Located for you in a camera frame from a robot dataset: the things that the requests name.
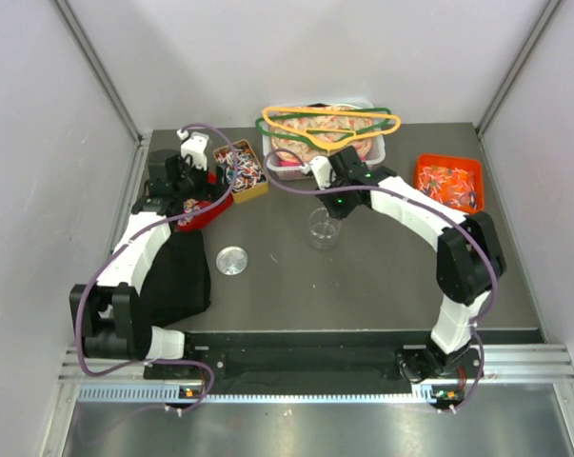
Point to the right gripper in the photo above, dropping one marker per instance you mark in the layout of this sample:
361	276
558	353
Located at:
335	212

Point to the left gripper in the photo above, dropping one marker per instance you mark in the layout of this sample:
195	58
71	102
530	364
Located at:
207	190

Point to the clear glass jar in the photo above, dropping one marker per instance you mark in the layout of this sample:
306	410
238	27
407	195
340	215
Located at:
324	230

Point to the orange candy tray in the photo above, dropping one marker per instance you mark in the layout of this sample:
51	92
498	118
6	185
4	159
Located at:
455	182

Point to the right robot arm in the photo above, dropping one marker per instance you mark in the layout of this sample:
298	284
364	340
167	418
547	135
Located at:
469	257

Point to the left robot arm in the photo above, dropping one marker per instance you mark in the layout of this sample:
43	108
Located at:
108	317

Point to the yellow clothes hanger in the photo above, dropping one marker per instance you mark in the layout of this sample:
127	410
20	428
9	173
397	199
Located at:
329	128

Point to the red candy tray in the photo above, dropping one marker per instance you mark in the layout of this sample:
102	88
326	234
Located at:
198	206

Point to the floral fabric item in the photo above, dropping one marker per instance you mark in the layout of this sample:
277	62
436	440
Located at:
286	133

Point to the white plastic basket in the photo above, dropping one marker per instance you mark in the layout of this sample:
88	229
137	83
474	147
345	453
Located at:
370	146

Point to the gold candy tin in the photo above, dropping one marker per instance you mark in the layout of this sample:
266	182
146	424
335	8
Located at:
250	181

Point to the green clothes hanger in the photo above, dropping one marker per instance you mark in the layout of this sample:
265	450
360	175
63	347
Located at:
315	125

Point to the silver jar lid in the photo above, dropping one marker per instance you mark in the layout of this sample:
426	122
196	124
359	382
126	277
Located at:
231	260

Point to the black cloth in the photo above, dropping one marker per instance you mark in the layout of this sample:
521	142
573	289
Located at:
178	283

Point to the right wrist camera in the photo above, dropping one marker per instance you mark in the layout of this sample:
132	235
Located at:
320	168

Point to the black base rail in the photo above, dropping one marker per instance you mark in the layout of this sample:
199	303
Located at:
314	362

